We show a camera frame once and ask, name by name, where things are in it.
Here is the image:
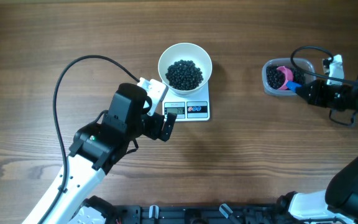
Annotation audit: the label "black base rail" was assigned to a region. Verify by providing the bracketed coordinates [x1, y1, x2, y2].
[110, 204, 290, 224]

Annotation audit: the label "pink scoop with blue handle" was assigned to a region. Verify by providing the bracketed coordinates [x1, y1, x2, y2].
[276, 66, 304, 90]

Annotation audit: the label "black beans in bowl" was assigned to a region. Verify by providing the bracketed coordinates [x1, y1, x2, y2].
[165, 60, 204, 91]

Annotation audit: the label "white bowl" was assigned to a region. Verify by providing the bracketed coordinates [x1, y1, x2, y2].
[158, 43, 213, 95]

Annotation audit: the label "black beans in container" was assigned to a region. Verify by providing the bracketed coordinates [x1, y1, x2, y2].
[265, 65, 305, 90]

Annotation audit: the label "white digital kitchen scale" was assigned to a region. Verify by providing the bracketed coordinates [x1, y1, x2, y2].
[162, 83, 210, 122]

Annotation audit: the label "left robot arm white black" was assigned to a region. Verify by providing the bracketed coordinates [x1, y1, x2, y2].
[24, 80, 176, 223]

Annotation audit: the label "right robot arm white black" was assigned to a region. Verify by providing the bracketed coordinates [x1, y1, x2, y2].
[276, 77, 358, 223]

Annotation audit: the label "clear plastic container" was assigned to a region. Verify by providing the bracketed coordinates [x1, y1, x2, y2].
[262, 58, 315, 96]

